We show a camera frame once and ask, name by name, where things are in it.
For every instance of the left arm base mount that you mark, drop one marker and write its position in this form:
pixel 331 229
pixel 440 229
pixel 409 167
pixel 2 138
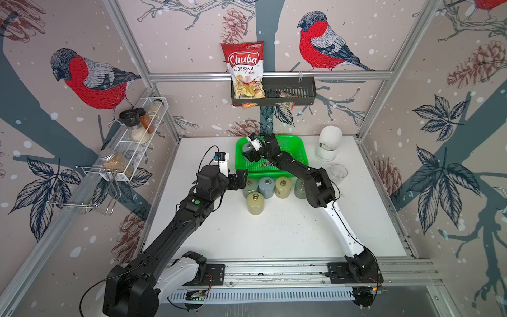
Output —
pixel 197 270

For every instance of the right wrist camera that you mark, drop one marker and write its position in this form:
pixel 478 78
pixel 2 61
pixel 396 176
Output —
pixel 255 141

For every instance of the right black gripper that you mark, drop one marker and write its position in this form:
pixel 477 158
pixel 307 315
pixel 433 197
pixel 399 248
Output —
pixel 251 154

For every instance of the green plastic basket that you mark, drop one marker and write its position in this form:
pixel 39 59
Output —
pixel 291 144

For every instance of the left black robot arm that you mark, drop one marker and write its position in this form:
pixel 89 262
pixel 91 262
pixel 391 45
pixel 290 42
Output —
pixel 133 291

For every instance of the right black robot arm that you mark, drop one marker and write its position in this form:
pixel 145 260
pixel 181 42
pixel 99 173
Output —
pixel 320 194

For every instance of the orange spice bottle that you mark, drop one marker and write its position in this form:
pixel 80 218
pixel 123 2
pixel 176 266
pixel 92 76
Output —
pixel 145 120

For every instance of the black lid spice jar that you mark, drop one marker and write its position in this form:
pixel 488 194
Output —
pixel 137 131

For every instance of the blue canister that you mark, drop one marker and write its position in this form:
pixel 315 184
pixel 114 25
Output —
pixel 247 148
pixel 266 187

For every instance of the yellow canister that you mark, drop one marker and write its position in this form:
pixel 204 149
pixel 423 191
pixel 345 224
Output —
pixel 283 187
pixel 255 203

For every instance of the pale spice jar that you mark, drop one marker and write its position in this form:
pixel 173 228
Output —
pixel 156 109

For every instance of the white round lamp device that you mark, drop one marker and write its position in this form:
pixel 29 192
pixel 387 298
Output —
pixel 329 141

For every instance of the white wire spice rack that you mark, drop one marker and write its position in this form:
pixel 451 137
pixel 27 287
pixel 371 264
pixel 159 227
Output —
pixel 132 151

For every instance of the black hanging wall basket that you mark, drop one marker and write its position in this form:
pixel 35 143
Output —
pixel 304 88

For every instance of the small snack packet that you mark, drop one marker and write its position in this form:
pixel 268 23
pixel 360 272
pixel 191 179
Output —
pixel 286 95

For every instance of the green canister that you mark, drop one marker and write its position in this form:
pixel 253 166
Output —
pixel 299 189
pixel 250 187

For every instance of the red cassava chips bag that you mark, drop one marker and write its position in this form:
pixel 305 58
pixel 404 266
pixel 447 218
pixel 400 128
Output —
pixel 245 63

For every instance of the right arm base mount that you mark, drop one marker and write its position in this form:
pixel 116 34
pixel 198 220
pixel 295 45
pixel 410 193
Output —
pixel 362 268

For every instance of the silver lid spice jar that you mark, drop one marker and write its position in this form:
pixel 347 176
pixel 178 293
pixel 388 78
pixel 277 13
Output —
pixel 115 162

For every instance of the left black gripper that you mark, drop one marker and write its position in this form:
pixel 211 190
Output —
pixel 241 181

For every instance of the clear glass cup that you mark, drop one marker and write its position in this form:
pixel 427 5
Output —
pixel 338 173

